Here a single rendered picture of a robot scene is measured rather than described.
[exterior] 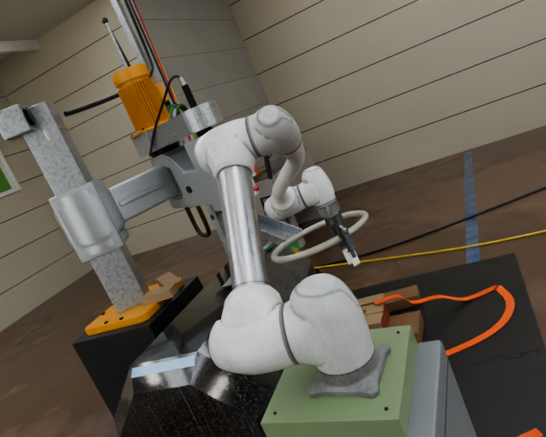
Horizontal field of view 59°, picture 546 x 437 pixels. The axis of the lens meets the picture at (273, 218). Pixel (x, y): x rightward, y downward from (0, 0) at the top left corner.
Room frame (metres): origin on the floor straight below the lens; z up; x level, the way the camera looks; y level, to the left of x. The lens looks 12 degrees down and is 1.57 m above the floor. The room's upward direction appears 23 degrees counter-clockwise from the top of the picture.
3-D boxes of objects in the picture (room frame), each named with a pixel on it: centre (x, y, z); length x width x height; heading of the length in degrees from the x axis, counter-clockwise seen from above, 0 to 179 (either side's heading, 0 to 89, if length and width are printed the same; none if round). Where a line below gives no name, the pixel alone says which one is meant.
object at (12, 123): (2.78, 1.07, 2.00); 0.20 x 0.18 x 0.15; 65
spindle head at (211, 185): (2.80, 0.19, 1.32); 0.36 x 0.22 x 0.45; 29
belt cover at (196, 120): (3.03, 0.32, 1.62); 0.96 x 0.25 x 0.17; 29
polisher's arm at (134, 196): (3.03, 0.83, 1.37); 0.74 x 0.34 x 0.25; 127
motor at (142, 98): (3.31, 0.46, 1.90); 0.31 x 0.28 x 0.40; 119
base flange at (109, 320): (2.91, 0.99, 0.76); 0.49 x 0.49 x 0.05; 65
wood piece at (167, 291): (2.76, 0.78, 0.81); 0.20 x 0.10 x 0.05; 73
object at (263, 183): (5.70, -0.20, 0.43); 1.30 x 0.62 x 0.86; 153
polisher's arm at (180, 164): (3.08, 0.33, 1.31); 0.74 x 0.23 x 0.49; 29
